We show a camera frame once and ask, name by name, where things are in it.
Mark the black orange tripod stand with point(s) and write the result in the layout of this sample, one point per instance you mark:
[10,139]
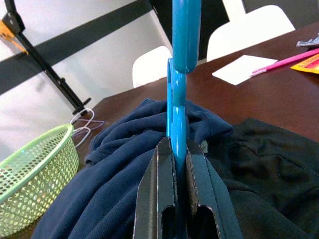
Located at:
[49,70]

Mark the blue plastic hanger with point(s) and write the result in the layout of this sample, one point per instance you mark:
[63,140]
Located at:
[179,37]

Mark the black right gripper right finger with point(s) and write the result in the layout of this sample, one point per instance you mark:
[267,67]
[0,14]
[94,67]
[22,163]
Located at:
[209,199]

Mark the black shirt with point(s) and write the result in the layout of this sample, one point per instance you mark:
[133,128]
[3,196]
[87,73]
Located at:
[269,169]

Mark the dark navy shirt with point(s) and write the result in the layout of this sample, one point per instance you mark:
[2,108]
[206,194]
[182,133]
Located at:
[112,161]

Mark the yellow orange booklet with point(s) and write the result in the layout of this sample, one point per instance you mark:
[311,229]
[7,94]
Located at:
[309,66]

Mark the green plastic mesh basket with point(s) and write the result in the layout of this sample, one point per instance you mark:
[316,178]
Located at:
[37,174]

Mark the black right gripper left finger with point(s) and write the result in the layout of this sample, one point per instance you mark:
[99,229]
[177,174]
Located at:
[154,194]

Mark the white paper sheet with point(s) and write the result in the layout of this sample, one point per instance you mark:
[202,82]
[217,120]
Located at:
[239,69]

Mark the pink pen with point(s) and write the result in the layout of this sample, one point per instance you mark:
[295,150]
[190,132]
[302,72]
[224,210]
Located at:
[286,61]

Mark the white plastic chair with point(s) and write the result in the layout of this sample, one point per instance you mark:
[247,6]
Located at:
[149,67]
[244,35]

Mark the silver foil packet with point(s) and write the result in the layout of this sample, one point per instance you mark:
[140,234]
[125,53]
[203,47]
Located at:
[307,43]

